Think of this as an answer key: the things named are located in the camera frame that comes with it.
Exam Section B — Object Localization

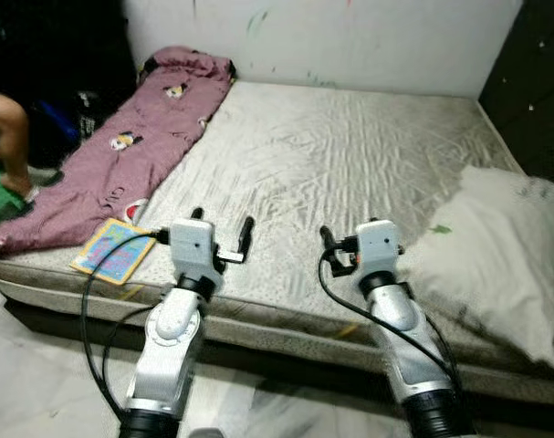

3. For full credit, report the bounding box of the blue yellow children's book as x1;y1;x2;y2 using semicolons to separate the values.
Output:
71;217;157;286

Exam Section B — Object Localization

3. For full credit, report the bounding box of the white pillow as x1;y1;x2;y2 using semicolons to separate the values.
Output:
400;164;554;370

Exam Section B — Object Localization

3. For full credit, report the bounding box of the white quilted mattress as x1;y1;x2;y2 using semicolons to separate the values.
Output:
0;80;554;375

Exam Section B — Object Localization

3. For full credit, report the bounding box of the pink cartoon print blanket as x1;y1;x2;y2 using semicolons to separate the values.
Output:
0;46;236;261

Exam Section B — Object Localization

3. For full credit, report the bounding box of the dotted fabric bed base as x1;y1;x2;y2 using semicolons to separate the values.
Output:
0;274;554;407

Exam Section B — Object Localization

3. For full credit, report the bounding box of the black bag with white print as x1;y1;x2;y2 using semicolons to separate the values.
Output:
74;89;102;138

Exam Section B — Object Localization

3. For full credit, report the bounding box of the blue bag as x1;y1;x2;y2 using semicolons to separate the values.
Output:
35;99;81;142

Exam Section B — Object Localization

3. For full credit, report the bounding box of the green plastic stool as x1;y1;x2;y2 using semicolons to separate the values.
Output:
0;160;26;234

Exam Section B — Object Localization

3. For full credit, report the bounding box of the person in grey shorts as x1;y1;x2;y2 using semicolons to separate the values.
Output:
0;91;40;203

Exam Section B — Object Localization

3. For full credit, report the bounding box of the dark tufted headboard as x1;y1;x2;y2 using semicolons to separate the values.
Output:
477;0;554;188

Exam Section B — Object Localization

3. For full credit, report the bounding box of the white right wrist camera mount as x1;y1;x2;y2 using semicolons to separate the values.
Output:
357;219;403;277

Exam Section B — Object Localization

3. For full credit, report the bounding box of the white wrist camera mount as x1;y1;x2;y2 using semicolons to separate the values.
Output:
170;219;225;291
357;219;403;277

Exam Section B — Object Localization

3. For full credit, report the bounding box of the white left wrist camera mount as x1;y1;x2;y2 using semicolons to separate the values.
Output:
170;219;225;291

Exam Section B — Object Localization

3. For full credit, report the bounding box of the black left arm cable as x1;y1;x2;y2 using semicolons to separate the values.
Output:
80;231;172;421

